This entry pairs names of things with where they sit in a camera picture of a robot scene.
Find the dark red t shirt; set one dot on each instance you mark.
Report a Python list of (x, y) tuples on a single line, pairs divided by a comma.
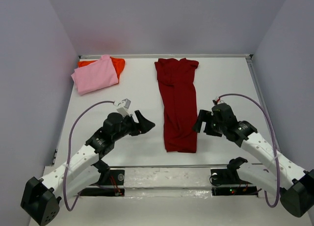
[(176, 85)]

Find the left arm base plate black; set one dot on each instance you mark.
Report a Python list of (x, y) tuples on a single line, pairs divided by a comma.
[(110, 184)]

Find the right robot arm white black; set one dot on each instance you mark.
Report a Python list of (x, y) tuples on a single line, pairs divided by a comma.
[(279, 176)]

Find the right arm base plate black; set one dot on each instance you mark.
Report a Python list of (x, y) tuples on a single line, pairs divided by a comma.
[(226, 182)]

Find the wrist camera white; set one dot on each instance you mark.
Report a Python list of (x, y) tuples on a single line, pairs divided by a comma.
[(122, 107), (217, 101)]

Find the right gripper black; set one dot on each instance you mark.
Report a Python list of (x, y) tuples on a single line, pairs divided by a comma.
[(207, 124)]

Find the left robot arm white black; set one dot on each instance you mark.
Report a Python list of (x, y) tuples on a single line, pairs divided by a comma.
[(43, 197)]

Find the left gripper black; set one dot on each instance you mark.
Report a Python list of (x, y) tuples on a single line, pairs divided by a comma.
[(135, 125)]

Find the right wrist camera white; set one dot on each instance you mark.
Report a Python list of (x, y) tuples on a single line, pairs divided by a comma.
[(217, 101)]

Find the orange folded t shirt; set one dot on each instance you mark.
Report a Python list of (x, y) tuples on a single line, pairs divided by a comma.
[(118, 63)]

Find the pink folded t shirt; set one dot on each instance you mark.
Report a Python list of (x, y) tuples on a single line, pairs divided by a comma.
[(97, 75)]

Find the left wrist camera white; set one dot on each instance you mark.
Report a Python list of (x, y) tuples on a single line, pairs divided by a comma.
[(122, 107)]

